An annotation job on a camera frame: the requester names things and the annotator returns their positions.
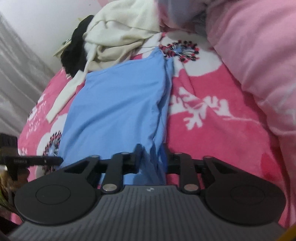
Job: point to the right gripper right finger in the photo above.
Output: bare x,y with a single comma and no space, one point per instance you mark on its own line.
228,194

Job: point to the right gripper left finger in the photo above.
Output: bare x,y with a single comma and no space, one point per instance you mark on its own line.
73,191

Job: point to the light blue t-shirt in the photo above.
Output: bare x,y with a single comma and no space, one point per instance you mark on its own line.
119,108

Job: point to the pink floral bed blanket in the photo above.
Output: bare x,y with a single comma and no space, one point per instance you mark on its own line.
208,112

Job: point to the grey curtain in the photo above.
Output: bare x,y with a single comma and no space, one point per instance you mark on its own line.
24,76

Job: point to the black garment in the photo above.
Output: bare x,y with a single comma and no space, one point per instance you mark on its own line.
73,58

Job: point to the beige garment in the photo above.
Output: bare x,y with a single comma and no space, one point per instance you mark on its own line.
100,57

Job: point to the pink grey quilt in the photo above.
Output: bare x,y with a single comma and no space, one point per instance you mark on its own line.
256,42

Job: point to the white knit sweater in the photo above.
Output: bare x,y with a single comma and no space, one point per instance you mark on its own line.
118,23

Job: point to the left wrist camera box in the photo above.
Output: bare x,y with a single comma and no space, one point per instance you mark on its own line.
8,145

